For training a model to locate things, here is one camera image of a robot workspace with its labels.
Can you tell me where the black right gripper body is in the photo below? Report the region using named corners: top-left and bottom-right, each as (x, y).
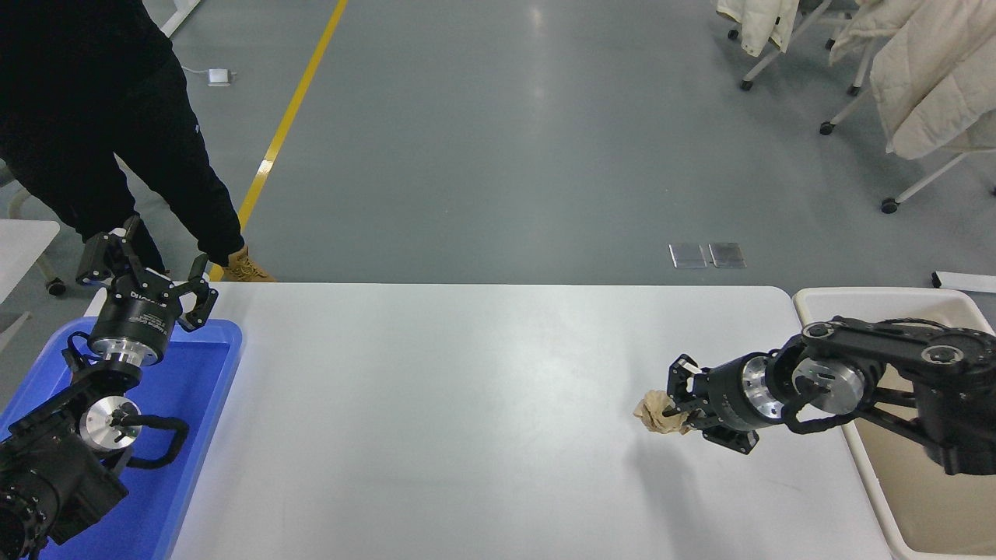
top-left (696, 354), bottom-right (759, 433)

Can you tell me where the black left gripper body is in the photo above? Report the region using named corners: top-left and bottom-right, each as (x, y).
top-left (88, 278), bottom-right (186, 356)

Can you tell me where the tan paper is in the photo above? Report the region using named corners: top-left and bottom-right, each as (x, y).
top-left (634, 389), bottom-right (693, 436)

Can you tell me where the small white table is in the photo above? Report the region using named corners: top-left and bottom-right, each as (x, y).
top-left (0, 220), bottom-right (68, 298)

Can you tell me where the blue plastic tray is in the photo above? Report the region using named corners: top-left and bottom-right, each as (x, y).
top-left (0, 319), bottom-right (243, 560)

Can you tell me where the person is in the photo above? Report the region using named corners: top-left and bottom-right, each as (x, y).
top-left (0, 0), bottom-right (275, 283)

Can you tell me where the large pale plastic bin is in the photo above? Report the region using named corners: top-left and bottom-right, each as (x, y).
top-left (792, 286), bottom-right (996, 560)

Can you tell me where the white desk foot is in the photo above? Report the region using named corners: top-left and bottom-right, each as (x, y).
top-left (160, 0), bottom-right (202, 38)

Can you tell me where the white-legged rolling chair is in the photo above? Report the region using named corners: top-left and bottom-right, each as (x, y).
top-left (817, 82), bottom-right (996, 215)
top-left (847, 39), bottom-right (878, 97)
top-left (726, 0), bottom-right (857, 93)

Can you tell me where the white flat bar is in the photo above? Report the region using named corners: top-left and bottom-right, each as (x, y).
top-left (931, 270), bottom-right (996, 293)

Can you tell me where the large cream padded coat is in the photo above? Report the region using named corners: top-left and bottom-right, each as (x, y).
top-left (868, 0), bottom-right (996, 162)

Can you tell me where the white power adapter with cable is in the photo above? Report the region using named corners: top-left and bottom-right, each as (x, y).
top-left (181, 64), bottom-right (234, 87)

